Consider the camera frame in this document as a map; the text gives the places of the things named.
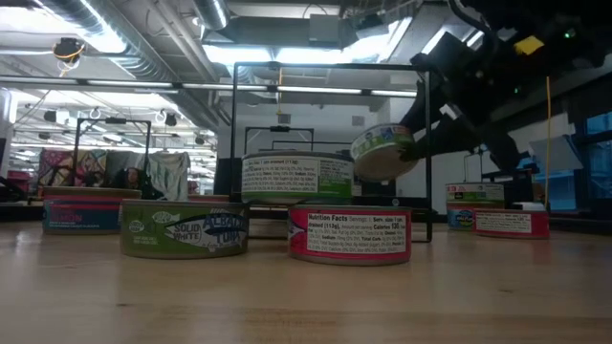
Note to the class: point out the black cabinet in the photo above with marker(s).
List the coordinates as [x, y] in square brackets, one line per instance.
[225, 177]

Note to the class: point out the grey ceiling box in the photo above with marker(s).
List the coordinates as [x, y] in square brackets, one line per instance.
[325, 28]

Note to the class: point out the long ceiling light strip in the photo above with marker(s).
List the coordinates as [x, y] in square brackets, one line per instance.
[143, 83]

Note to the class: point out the black background rig frame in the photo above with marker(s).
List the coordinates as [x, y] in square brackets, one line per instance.
[112, 120]

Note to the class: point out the person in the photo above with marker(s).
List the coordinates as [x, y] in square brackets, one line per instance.
[131, 179]

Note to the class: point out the blue lit window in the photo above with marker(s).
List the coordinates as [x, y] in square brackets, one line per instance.
[600, 162]

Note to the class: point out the colourful patterned cloth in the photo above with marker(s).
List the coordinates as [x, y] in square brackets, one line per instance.
[62, 165]

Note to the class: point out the green albacore pull-tab can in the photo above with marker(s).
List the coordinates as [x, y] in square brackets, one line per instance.
[184, 229]

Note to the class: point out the black hanging ceiling device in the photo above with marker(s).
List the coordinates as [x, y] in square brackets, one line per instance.
[68, 49]

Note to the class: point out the green label tuna can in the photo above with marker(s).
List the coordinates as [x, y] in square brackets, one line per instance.
[296, 179]
[378, 143]
[474, 192]

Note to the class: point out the white green cloth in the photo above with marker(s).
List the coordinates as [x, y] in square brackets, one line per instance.
[167, 174]

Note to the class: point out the black metal rig frame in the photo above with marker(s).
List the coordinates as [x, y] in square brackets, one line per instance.
[19, 211]

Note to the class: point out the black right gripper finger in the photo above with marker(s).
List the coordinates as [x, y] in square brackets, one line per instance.
[423, 107]
[454, 141]

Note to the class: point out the pale grey panel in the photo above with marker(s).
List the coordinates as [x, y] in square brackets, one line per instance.
[557, 153]

